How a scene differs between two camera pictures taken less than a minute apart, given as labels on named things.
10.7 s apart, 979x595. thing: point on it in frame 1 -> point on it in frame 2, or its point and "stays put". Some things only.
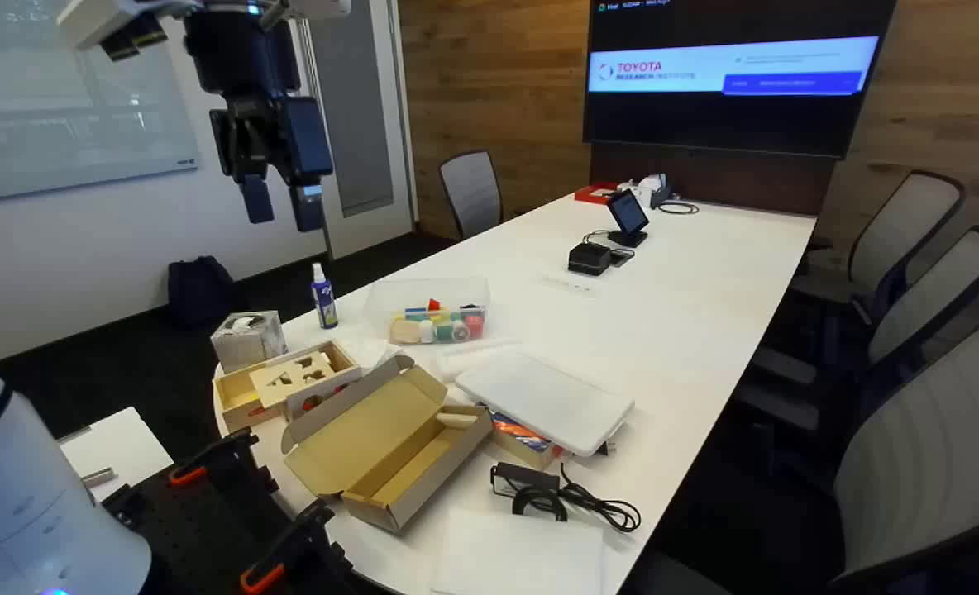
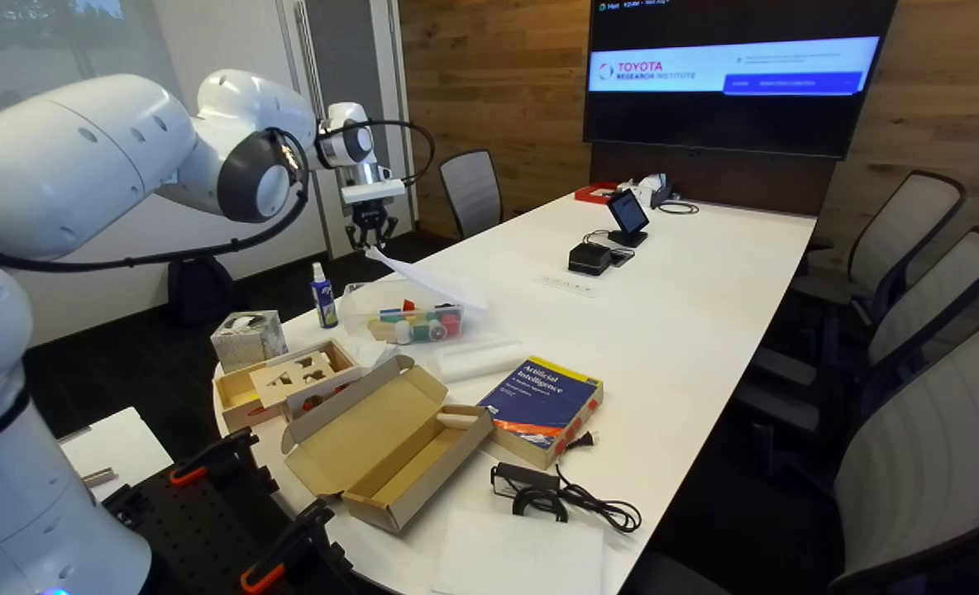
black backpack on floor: [201, 292] stays put
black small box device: [590, 258] stays put
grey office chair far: [472, 189] stays put
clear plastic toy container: [567, 397] -> [429, 285]
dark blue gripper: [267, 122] -> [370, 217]
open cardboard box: [383, 440] stays put
